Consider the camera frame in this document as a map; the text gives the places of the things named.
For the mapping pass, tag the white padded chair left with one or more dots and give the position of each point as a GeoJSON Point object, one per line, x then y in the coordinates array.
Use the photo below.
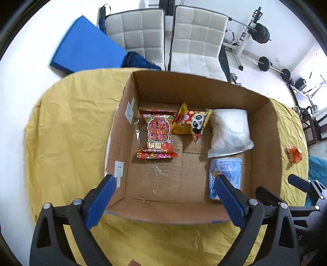
{"type": "Point", "coordinates": [141, 31]}

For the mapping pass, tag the light blue tissue pack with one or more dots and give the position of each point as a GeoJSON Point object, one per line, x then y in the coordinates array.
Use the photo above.
{"type": "Point", "coordinates": [230, 167]}

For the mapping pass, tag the black blue workout bench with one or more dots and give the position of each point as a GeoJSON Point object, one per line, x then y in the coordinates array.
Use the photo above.
{"type": "Point", "coordinates": [223, 60]}

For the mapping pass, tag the white bench press rack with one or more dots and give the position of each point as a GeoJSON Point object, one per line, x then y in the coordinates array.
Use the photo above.
{"type": "Point", "coordinates": [237, 46]}

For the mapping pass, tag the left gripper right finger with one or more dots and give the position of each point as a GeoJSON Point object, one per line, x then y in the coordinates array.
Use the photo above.
{"type": "Point", "coordinates": [279, 245]}

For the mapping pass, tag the white padded chair right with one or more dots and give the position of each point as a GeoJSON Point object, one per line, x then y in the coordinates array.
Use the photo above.
{"type": "Point", "coordinates": [197, 38]}

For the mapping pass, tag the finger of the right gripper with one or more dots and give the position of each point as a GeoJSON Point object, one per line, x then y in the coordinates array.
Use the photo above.
{"type": "Point", "coordinates": [269, 199]}
{"type": "Point", "coordinates": [315, 190]}

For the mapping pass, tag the open cardboard box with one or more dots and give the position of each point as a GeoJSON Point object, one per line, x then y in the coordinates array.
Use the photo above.
{"type": "Point", "coordinates": [175, 190]}

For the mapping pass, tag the dark blue cloth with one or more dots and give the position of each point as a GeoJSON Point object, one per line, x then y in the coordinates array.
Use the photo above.
{"type": "Point", "coordinates": [135, 60]}

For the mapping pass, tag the barbell on rack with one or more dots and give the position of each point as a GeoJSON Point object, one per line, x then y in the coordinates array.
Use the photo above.
{"type": "Point", "coordinates": [258, 32]}

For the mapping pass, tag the red floral snack packet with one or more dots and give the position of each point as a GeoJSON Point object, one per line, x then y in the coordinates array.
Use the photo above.
{"type": "Point", "coordinates": [158, 130]}

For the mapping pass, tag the orange snack packet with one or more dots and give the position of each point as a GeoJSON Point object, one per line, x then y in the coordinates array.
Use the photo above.
{"type": "Point", "coordinates": [294, 154]}

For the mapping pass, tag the chrome dumbbells on floor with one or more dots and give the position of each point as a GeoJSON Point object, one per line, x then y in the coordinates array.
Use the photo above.
{"type": "Point", "coordinates": [234, 78]}

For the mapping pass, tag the white powder plastic bag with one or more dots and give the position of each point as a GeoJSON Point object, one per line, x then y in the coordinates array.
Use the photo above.
{"type": "Point", "coordinates": [230, 132]}

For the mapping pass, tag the blue foam mat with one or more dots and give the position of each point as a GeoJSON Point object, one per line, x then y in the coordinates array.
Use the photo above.
{"type": "Point", "coordinates": [85, 47]}

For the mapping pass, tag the barbell on floor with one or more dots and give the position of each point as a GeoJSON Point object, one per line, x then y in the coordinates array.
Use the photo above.
{"type": "Point", "coordinates": [265, 65]}

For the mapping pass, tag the yellow tablecloth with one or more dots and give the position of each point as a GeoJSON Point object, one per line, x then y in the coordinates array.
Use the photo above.
{"type": "Point", "coordinates": [67, 143]}

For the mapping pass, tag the dark wooden chair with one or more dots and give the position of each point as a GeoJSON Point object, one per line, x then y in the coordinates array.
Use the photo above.
{"type": "Point", "coordinates": [317, 129]}

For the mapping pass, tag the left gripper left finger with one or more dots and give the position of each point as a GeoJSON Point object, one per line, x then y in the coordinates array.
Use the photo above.
{"type": "Point", "coordinates": [50, 245]}

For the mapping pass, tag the white padded chair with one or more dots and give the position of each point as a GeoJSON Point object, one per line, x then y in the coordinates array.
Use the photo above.
{"type": "Point", "coordinates": [197, 38]}
{"type": "Point", "coordinates": [141, 31]}

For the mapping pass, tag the teal bean bag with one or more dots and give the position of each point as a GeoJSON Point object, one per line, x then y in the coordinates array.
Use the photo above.
{"type": "Point", "coordinates": [317, 170]}

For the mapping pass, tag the yellow panda snack packet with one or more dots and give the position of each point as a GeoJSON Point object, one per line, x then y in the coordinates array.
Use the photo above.
{"type": "Point", "coordinates": [189, 122]}

